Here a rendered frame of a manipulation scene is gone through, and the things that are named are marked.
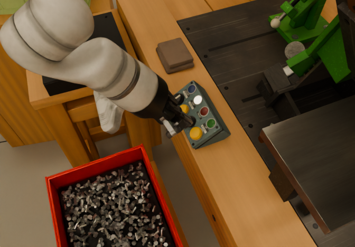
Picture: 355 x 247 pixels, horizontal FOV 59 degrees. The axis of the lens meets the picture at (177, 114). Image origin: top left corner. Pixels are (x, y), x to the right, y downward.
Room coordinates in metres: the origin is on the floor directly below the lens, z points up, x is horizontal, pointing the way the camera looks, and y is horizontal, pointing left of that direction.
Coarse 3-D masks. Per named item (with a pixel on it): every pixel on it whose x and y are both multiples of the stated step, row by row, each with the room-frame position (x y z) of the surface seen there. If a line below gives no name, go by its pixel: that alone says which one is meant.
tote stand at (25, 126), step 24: (96, 0) 1.05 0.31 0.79; (0, 24) 0.91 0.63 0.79; (0, 48) 0.90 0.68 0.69; (0, 72) 0.89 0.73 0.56; (24, 72) 0.91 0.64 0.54; (0, 96) 0.87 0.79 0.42; (24, 96) 0.89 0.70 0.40; (0, 120) 0.86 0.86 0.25; (24, 120) 0.88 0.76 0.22; (96, 120) 0.95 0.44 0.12; (24, 144) 0.86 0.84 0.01
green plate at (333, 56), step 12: (336, 24) 0.40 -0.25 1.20; (324, 36) 0.41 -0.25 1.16; (336, 36) 0.41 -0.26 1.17; (312, 48) 0.42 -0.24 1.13; (324, 48) 0.42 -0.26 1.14; (336, 48) 0.40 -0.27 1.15; (324, 60) 0.40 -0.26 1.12; (336, 60) 0.39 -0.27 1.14; (336, 72) 0.37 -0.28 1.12; (348, 72) 0.36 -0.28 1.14
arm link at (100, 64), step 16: (0, 32) 0.27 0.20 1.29; (16, 32) 0.26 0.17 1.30; (16, 48) 0.25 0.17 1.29; (80, 48) 0.31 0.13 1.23; (96, 48) 0.30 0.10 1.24; (112, 48) 0.30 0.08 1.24; (32, 64) 0.25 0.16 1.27; (48, 64) 0.26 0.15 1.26; (64, 64) 0.27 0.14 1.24; (80, 64) 0.28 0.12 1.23; (96, 64) 0.28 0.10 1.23; (112, 64) 0.28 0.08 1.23; (128, 64) 0.30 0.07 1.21; (64, 80) 0.26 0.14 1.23; (80, 80) 0.26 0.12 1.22; (96, 80) 0.27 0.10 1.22; (112, 80) 0.27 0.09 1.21; (128, 80) 0.28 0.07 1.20; (112, 96) 0.27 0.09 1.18
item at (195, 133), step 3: (192, 129) 0.37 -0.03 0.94; (195, 129) 0.37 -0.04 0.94; (198, 129) 0.37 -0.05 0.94; (192, 132) 0.37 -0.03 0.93; (195, 132) 0.36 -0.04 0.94; (198, 132) 0.36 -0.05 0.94; (201, 132) 0.36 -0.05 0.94; (192, 135) 0.36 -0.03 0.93; (195, 135) 0.36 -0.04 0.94; (198, 135) 0.36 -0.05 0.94; (201, 135) 0.36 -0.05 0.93; (192, 138) 0.35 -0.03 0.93; (195, 138) 0.35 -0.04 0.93; (198, 138) 0.35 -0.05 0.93
